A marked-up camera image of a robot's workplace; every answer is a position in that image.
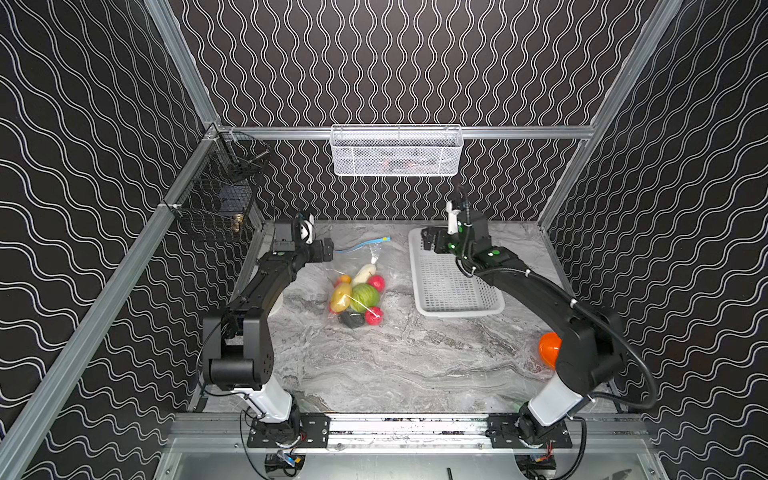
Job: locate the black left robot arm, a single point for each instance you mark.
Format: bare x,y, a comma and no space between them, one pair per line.
237,354

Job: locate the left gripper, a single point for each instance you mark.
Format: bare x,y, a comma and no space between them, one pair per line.
323,249

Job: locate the clear zip top bag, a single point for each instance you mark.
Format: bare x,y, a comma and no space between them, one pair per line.
350,259

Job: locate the green cabbage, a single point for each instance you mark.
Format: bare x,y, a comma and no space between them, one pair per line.
364,296

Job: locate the white daikon radish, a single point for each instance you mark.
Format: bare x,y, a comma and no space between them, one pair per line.
364,274

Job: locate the white plastic basket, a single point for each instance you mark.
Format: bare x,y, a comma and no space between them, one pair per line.
442,291

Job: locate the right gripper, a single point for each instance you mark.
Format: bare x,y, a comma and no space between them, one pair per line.
432,238

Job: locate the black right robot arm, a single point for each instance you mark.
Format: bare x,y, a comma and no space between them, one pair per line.
593,348

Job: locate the clear wall basket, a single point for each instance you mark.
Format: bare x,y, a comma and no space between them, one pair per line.
391,150

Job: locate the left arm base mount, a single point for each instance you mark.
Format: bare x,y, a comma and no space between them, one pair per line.
308,430

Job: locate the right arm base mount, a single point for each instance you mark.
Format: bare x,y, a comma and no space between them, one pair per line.
515,431

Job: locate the black wire wall basket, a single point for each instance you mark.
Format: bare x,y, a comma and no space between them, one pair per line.
217,207

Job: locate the red tomato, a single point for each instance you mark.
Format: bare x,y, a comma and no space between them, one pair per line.
377,282

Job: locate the red apple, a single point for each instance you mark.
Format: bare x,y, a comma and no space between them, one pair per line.
373,316

